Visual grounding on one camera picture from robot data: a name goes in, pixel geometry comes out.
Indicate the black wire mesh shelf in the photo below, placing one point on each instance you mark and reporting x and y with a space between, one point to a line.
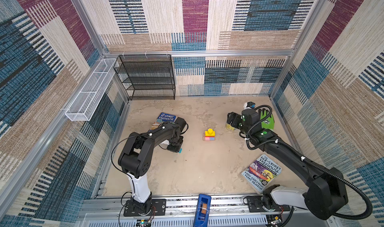
147 77

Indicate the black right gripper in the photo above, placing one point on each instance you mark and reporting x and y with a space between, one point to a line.
230 119

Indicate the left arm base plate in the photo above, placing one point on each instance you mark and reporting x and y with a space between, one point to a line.
151 207

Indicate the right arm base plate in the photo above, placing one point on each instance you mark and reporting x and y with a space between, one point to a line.
263 203

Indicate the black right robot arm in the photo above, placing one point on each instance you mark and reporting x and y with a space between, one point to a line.
325 193

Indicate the sunflower seed can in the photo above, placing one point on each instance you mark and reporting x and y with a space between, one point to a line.
230 127

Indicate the blue tool on rail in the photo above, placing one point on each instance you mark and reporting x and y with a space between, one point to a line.
203 210

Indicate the white wire mesh basket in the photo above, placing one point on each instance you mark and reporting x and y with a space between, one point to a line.
87 100

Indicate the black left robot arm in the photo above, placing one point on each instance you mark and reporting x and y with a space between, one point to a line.
136 156

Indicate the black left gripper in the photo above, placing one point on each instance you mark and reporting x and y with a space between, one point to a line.
176 149

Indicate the green black work glove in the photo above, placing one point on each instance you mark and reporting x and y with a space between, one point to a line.
268 123

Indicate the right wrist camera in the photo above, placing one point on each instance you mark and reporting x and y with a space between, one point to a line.
249 105

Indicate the yellow rectangular wood block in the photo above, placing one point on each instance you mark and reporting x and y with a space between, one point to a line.
210 134

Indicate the blue treehouse paperback book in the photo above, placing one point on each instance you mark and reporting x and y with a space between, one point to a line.
163 117

